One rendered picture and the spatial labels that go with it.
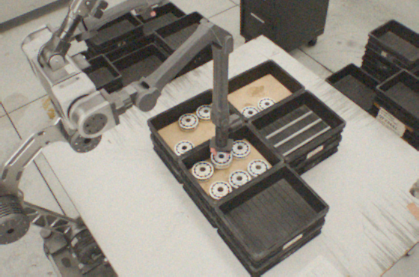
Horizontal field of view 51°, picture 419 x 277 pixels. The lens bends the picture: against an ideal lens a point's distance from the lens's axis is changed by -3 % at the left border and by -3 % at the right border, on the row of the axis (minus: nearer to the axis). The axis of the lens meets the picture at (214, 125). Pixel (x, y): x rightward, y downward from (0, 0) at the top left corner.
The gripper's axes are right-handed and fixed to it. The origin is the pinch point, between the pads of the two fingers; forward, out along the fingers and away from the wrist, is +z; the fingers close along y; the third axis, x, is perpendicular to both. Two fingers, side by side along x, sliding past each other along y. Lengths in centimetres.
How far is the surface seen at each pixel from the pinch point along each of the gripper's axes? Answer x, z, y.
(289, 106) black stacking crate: -38.0, 0.2, -28.2
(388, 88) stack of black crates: -104, 37, -93
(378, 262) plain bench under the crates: 32, 18, -77
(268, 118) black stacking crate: -28.3, 1.0, -18.9
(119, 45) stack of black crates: -116, 40, 100
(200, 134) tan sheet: -15.8, 6.3, 14.2
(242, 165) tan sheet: -0.7, 6.0, -10.2
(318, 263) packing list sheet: 37, 18, -51
